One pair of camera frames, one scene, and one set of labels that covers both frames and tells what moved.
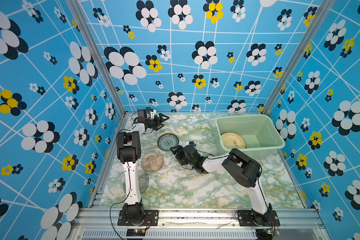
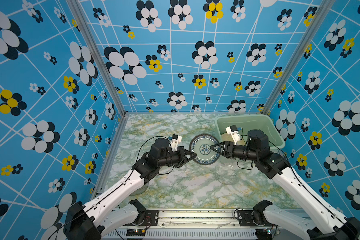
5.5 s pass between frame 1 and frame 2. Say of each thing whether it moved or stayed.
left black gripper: moved
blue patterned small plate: moved
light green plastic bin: stayed
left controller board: stayed
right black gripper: moved
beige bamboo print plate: stayed
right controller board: stayed
